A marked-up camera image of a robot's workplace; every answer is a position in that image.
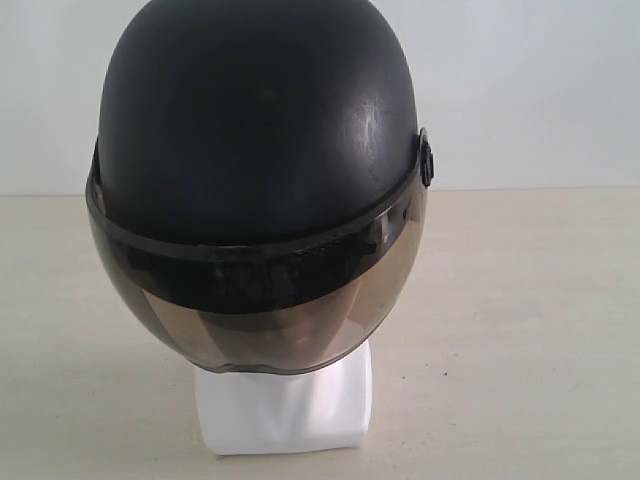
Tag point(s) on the white mannequin head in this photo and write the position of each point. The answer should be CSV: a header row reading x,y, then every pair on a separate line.
x,y
253,414

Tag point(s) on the black helmet with tinted visor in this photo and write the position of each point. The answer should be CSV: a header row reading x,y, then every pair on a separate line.
x,y
258,187

